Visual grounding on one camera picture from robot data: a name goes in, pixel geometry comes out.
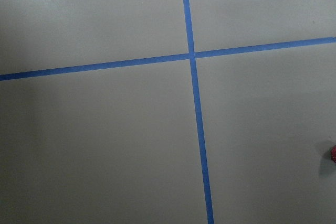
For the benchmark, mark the red strawberry on table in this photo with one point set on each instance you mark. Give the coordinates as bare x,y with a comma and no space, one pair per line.
333,154

